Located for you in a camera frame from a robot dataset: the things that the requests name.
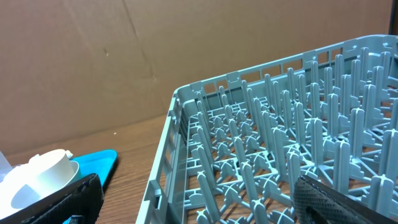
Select teal plastic tray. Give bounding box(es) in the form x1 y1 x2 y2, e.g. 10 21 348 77
63 149 118 224

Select grey saucer bowl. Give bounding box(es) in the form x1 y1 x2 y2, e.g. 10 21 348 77
1 161 80 219

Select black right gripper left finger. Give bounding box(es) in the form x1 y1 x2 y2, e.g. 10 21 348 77
1 173 104 224

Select white cup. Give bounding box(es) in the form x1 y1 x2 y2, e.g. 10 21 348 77
11 149 73 209

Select grey dishwasher rack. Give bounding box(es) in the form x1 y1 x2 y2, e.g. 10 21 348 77
137 35 397 223

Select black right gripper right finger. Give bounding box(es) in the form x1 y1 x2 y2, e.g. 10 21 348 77
293 175 395 224

